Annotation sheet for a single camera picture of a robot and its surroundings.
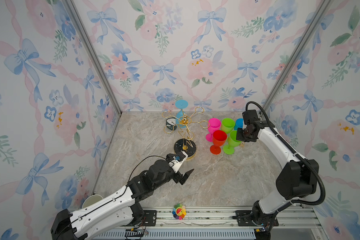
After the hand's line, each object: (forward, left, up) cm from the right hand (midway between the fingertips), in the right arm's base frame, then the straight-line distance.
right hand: (241, 136), depth 88 cm
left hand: (-20, +33, +6) cm, 39 cm away
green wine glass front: (+11, +6, -2) cm, 13 cm away
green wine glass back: (-5, +6, 0) cm, 8 cm away
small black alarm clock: (+19, +44, -10) cm, 49 cm away
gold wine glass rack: (-2, +33, -7) cm, 34 cm away
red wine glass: (-1, +13, -1) cm, 13 cm away
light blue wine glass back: (+1, +36, +15) cm, 39 cm away
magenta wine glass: (+10, +15, -2) cm, 18 cm away
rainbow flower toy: (-38, +36, -13) cm, 54 cm away
